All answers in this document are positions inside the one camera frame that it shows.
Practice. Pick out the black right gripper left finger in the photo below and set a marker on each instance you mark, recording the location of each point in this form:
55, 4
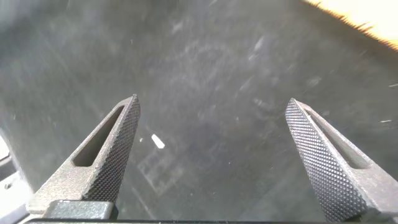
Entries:
109, 174

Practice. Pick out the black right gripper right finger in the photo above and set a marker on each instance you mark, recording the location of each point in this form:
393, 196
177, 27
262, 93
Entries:
335, 180

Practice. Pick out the black table cloth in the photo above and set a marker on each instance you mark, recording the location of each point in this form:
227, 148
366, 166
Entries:
202, 77

